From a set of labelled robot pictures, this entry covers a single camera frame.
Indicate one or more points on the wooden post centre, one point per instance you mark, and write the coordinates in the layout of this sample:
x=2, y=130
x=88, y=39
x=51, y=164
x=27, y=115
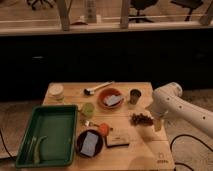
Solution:
x=124, y=18

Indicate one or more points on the dark plastic cup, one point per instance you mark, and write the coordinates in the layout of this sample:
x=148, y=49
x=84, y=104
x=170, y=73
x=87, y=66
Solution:
x=135, y=94

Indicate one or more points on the black office chair left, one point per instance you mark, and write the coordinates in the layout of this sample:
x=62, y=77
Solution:
x=32, y=3

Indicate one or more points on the wooden post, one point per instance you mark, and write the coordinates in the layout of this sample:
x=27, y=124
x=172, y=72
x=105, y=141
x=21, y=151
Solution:
x=205, y=20
x=63, y=14
x=124, y=18

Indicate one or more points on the green plastic tray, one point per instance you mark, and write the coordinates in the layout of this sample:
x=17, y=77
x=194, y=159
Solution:
x=58, y=123

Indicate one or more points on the black office chair centre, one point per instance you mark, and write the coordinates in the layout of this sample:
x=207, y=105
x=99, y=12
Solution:
x=139, y=5

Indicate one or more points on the wooden post left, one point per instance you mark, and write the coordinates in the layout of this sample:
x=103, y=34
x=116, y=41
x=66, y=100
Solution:
x=63, y=14

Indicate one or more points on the small green cup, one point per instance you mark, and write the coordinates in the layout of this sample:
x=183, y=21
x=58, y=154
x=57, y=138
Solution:
x=88, y=109

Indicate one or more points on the orange bowl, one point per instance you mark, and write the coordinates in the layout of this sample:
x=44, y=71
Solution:
x=108, y=92

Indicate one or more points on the grey sponge on plate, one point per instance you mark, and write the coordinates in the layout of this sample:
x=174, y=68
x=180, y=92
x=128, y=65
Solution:
x=89, y=144

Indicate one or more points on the wooden post right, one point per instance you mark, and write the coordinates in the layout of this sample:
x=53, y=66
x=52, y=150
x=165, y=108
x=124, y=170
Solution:
x=205, y=20

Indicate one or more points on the brown rectangular block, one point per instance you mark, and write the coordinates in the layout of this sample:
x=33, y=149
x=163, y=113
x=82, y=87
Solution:
x=117, y=139

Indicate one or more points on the small orange fruit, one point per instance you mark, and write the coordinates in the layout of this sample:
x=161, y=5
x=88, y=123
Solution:
x=103, y=129

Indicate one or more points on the black office chair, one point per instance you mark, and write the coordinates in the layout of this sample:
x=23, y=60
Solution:
x=139, y=5
x=190, y=4
x=32, y=3

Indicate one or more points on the green vegetable in tray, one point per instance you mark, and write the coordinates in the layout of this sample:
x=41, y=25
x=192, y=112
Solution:
x=36, y=154

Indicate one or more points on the grey sponge in orange bowl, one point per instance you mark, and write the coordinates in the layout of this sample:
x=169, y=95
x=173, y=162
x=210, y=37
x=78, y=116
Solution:
x=112, y=100

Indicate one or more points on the dark round plate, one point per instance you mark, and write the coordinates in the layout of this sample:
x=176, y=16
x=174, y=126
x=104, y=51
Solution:
x=80, y=139

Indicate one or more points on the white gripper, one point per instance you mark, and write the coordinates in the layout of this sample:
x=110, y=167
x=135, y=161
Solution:
x=157, y=112

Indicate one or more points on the black office chair right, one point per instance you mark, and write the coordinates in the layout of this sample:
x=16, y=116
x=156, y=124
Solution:
x=190, y=4

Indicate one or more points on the bunch of dark grapes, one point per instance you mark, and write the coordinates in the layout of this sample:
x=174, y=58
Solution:
x=140, y=119

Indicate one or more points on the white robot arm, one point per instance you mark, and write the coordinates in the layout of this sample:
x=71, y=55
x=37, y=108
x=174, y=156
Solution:
x=167, y=98

